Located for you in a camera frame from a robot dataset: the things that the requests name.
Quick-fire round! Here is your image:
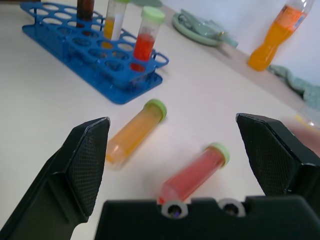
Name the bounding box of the orange liquid tube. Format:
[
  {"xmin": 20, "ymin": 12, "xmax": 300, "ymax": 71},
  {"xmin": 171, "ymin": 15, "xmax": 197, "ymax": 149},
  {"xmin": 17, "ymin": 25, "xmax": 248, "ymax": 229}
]
[{"xmin": 104, "ymin": 98, "xmax": 168, "ymax": 171}]

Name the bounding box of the teal knitted cloth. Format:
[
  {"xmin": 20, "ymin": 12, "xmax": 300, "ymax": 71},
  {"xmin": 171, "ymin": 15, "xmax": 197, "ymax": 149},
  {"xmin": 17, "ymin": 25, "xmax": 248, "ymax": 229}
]
[{"xmin": 267, "ymin": 64, "xmax": 320, "ymax": 109}]

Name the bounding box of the pale green plate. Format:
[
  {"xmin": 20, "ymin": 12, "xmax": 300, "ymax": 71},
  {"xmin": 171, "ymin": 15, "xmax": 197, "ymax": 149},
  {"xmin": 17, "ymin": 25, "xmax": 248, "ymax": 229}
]
[{"xmin": 171, "ymin": 12, "xmax": 222, "ymax": 47}]

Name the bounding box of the blue test tube rack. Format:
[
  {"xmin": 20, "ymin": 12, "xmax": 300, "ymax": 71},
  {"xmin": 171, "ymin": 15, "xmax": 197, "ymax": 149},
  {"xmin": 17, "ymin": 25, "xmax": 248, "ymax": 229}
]
[{"xmin": 19, "ymin": 1, "xmax": 170, "ymax": 105}]

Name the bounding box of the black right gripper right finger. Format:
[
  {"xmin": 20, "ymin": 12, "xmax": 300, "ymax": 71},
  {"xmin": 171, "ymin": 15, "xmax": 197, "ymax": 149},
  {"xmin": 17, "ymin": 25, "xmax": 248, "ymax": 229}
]
[{"xmin": 235, "ymin": 112, "xmax": 320, "ymax": 197}]

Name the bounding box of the orange soda plastic bottle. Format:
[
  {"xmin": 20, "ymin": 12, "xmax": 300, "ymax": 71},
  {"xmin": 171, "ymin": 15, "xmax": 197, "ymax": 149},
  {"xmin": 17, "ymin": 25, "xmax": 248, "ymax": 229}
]
[{"xmin": 247, "ymin": 0, "xmax": 315, "ymax": 72}]

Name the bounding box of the red liquid tube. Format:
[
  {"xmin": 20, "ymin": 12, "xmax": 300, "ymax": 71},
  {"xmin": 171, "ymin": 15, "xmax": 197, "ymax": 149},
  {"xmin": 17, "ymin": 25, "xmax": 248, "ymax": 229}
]
[
  {"xmin": 157, "ymin": 142, "xmax": 231, "ymax": 205},
  {"xmin": 133, "ymin": 6, "xmax": 166, "ymax": 62}
]

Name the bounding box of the dark brown tube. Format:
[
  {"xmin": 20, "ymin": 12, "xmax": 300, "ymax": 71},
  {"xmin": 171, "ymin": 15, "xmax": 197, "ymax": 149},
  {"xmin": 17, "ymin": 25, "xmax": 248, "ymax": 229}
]
[{"xmin": 75, "ymin": 0, "xmax": 95, "ymax": 29}]

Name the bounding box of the orange tube with white label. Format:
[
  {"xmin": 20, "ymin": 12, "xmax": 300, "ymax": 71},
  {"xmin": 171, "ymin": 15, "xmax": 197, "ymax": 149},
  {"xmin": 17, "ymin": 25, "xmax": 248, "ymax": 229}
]
[{"xmin": 103, "ymin": 0, "xmax": 130, "ymax": 41}]

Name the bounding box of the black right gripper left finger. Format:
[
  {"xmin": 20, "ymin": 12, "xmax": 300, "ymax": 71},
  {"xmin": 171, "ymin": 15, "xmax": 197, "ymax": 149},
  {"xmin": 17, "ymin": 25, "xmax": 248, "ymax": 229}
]
[{"xmin": 0, "ymin": 116, "xmax": 111, "ymax": 240}]

